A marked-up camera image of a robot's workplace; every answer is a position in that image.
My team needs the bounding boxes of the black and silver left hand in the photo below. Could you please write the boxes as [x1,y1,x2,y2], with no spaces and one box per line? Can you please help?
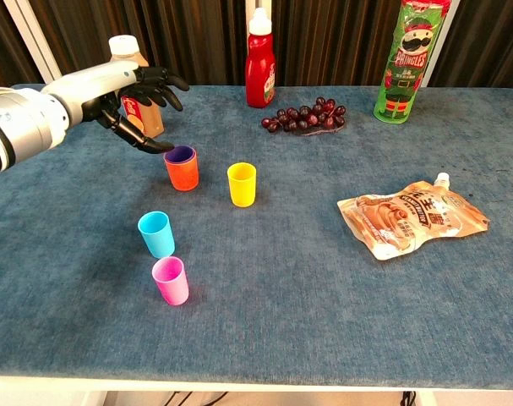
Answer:
[42,60,190,155]

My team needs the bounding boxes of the purple plastic cup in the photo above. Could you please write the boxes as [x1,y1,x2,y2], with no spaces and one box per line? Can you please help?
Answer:
[166,145,195,164]

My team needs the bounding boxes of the light blue plastic cup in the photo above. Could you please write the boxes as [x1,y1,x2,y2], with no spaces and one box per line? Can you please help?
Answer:
[137,211,177,260]

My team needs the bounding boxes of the yellow plastic cup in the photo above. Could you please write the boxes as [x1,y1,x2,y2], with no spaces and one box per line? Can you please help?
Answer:
[226,162,258,209]

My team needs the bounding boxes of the pink plastic cup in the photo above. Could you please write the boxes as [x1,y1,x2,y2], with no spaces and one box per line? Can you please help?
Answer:
[151,255,190,306]

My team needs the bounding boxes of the brown juice bottle white cap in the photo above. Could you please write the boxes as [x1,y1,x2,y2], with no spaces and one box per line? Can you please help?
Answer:
[108,35,166,139]

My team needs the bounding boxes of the dark brown pleated curtain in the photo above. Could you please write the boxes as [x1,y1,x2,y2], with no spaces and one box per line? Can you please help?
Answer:
[0,0,513,107]

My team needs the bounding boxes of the orange plastic cup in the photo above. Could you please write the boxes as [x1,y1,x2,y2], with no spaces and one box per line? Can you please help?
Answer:
[163,145,200,192]

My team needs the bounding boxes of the red ketchup squeeze bottle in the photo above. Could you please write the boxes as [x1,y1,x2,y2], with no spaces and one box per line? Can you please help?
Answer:
[245,7,277,109]

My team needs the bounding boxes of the bunch of dark red grapes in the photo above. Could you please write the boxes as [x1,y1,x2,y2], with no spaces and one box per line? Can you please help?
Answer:
[260,96,347,137]

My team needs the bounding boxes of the blue velvet table cloth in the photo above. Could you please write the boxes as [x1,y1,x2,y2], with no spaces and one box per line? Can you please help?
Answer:
[0,83,513,391]

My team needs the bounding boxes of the green Pringles can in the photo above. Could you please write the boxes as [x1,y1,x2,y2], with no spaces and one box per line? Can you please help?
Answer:
[373,0,453,124]

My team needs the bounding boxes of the beige spouted sauce pouch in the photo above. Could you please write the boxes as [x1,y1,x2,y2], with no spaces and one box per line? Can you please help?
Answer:
[336,172,492,261]

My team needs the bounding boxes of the wide white slanted frame post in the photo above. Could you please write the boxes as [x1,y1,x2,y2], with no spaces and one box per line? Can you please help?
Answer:
[2,0,66,85]

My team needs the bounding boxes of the white table frame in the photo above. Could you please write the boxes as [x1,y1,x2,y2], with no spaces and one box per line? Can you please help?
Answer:
[0,374,513,406]

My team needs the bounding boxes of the black cable loop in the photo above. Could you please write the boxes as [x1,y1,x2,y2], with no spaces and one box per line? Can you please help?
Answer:
[161,391,231,406]

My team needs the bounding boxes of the narrow white slanted frame post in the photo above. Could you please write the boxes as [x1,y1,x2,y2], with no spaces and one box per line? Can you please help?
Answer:
[420,0,461,88]

